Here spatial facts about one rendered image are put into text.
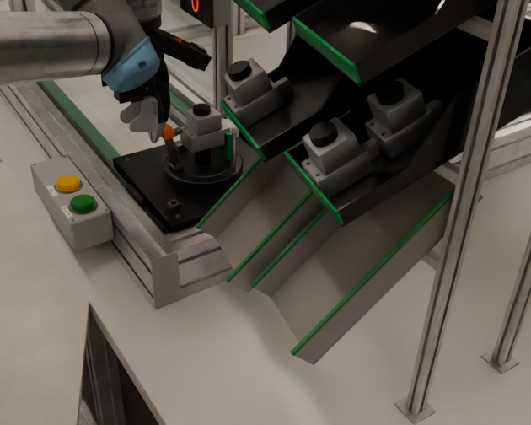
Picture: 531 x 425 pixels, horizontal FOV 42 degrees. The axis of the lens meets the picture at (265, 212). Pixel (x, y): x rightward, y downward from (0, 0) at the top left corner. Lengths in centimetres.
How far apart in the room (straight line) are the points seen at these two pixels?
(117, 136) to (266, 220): 57
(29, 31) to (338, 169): 35
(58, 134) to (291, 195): 58
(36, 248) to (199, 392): 44
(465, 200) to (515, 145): 77
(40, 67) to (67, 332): 46
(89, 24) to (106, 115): 71
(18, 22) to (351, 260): 47
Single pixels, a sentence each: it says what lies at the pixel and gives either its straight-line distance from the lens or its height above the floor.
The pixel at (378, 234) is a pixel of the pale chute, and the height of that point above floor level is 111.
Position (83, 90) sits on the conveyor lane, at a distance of 166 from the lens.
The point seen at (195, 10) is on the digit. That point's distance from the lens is 131.
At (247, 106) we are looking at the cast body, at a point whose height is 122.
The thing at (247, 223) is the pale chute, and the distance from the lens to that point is 99.
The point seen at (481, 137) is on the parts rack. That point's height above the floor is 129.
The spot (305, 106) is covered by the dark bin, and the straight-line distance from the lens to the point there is 87.
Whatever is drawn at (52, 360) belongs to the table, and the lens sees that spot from 105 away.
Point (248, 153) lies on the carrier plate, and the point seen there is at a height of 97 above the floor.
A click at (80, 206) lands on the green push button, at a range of 114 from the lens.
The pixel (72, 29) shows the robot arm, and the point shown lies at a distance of 81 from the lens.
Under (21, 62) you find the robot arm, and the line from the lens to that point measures 76.
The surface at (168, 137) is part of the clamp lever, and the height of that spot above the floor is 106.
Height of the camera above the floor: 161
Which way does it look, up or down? 35 degrees down
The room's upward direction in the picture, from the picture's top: 2 degrees clockwise
